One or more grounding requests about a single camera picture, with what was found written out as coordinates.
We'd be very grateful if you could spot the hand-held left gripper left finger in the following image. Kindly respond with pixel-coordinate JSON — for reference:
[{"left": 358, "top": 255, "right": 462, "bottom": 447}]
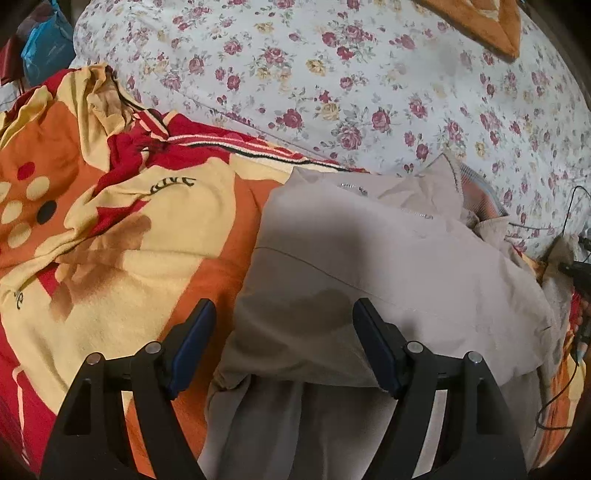
[{"left": 39, "top": 298, "right": 218, "bottom": 480}]

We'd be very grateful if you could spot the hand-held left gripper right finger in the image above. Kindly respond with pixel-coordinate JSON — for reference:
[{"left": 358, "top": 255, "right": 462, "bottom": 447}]
[{"left": 352, "top": 298, "right": 529, "bottom": 480}]

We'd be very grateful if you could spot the beige garment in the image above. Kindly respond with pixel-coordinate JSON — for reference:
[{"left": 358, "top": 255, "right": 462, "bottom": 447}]
[{"left": 198, "top": 152, "right": 561, "bottom": 480}]

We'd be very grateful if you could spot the orange red yellow blanket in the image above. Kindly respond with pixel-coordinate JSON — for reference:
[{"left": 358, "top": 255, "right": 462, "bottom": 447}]
[{"left": 0, "top": 65, "right": 585, "bottom": 480}]

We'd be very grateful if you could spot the orange checked pillow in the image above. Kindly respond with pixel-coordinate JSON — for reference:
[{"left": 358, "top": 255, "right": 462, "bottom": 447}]
[{"left": 413, "top": 0, "right": 522, "bottom": 60}]

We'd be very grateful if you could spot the floral bedsheet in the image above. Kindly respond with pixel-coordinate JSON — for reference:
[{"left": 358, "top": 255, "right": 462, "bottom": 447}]
[{"left": 74, "top": 0, "right": 591, "bottom": 259}]

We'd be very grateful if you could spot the blue plastic bag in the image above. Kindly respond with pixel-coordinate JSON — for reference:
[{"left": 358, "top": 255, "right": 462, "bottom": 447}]
[{"left": 21, "top": 9, "right": 77, "bottom": 86}]

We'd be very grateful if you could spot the black cable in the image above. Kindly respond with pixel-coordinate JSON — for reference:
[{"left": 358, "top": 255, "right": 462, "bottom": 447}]
[{"left": 536, "top": 185, "right": 591, "bottom": 432}]

